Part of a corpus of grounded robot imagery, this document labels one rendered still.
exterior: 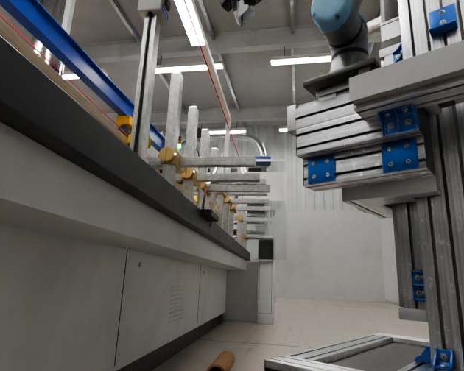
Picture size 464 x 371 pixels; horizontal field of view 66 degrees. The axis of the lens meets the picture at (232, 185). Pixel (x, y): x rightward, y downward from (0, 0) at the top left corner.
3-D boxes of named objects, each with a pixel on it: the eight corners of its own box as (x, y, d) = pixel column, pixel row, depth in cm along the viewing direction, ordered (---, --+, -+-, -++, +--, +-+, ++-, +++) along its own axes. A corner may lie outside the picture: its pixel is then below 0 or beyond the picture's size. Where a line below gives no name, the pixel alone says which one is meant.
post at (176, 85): (172, 206, 118) (183, 76, 130) (169, 204, 115) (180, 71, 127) (162, 206, 119) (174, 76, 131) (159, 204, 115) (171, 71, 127)
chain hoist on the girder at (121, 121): (135, 147, 663) (138, 123, 675) (127, 140, 631) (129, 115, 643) (121, 147, 668) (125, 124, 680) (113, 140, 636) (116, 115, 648)
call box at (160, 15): (168, 27, 107) (170, 6, 109) (160, 10, 100) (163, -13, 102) (145, 29, 108) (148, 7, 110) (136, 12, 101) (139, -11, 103)
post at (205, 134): (204, 227, 166) (210, 131, 178) (202, 226, 163) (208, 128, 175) (197, 227, 166) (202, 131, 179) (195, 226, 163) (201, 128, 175)
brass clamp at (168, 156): (185, 173, 128) (186, 160, 129) (174, 161, 115) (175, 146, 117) (169, 173, 129) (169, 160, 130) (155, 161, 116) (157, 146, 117)
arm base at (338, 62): (383, 87, 115) (381, 60, 118) (365, 66, 104) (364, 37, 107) (338, 101, 125) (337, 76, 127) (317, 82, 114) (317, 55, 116)
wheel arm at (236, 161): (255, 170, 122) (255, 157, 123) (254, 166, 118) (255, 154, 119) (132, 170, 128) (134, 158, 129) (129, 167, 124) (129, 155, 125)
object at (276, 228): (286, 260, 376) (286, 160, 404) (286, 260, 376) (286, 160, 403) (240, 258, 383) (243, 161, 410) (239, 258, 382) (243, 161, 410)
